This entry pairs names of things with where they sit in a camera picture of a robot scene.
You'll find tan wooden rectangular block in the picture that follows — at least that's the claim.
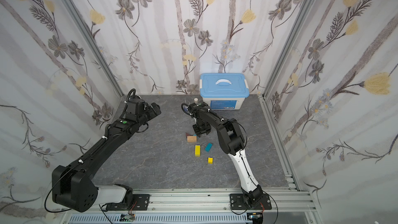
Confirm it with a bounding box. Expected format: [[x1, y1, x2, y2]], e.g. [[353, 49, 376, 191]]
[[187, 136, 197, 143]]

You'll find yellow rectangular block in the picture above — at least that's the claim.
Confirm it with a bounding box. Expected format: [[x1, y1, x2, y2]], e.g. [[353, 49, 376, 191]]
[[194, 145, 201, 157]]

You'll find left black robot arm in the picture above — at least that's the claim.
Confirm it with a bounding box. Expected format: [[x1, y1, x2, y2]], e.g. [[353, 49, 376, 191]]
[[47, 89, 161, 213]]

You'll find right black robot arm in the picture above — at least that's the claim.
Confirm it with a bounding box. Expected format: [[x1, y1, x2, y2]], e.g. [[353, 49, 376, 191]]
[[181, 103, 264, 208]]

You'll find teal rectangular block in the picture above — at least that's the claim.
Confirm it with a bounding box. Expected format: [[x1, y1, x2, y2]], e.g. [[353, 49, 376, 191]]
[[205, 143, 212, 152]]

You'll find blue lid storage box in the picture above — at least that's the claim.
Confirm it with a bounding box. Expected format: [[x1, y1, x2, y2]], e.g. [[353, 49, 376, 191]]
[[200, 73, 250, 110]]

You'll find small circuit board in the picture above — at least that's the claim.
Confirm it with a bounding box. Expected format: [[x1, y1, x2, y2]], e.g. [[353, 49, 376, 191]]
[[119, 214, 136, 222]]

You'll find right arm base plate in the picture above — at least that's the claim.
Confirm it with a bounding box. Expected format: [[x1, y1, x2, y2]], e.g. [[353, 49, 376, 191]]
[[229, 194, 273, 211]]

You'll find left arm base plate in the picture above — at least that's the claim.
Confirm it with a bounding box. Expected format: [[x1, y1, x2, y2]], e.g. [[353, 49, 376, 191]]
[[104, 194, 150, 211]]

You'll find aluminium frame rail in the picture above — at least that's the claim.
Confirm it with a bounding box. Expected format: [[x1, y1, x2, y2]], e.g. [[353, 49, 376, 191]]
[[62, 188, 318, 214]]

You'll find white slotted cable duct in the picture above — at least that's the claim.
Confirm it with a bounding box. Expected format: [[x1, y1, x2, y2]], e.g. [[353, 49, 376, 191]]
[[67, 213, 252, 224]]

